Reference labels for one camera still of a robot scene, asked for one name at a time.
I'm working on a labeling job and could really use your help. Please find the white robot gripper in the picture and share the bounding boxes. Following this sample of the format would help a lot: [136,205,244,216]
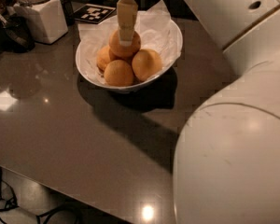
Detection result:
[117,0,138,47]

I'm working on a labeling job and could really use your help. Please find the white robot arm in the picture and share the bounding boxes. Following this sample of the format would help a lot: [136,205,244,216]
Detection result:
[173,0,280,224]

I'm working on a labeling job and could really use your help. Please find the white ceramic bowl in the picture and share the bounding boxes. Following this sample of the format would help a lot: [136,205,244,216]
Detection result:
[75,10,184,94]

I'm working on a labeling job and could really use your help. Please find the black white marker tile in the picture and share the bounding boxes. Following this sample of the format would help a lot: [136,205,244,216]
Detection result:
[74,4,116,24]

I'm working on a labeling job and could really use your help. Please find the white paper liner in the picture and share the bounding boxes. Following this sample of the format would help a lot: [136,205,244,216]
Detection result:
[77,0,180,85]

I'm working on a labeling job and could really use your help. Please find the dark cup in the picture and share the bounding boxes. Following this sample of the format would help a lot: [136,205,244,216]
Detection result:
[60,0,75,26]

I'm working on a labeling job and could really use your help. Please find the white square ceramic jar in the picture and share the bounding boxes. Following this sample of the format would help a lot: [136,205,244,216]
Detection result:
[13,0,68,44]

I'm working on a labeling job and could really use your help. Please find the dark round kettle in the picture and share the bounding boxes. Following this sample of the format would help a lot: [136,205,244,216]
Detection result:
[0,13,35,53]

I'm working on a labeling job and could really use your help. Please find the black floor cable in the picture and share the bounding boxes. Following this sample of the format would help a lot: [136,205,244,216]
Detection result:
[0,165,83,224]

